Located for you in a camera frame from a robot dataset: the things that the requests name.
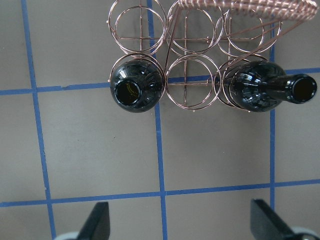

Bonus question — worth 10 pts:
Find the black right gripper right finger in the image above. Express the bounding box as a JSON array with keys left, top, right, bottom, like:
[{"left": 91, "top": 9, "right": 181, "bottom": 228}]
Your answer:
[{"left": 250, "top": 199, "right": 308, "bottom": 240}]

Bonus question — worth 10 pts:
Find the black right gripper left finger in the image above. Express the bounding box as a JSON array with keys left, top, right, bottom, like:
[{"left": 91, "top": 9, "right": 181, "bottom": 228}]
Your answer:
[{"left": 76, "top": 201, "right": 111, "bottom": 240}]

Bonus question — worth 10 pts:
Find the dark bottle in basket corner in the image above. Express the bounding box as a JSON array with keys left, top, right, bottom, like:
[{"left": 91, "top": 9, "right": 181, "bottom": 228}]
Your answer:
[{"left": 110, "top": 59, "right": 165, "bottom": 113}]

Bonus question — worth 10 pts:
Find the dark bottle under basket handle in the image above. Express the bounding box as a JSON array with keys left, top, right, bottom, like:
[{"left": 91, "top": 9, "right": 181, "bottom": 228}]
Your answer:
[{"left": 223, "top": 60, "right": 318, "bottom": 113}]

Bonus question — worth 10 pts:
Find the copper wire wine basket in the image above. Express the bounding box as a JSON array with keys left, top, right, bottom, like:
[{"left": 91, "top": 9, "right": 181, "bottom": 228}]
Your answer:
[{"left": 107, "top": 0, "right": 318, "bottom": 112}]

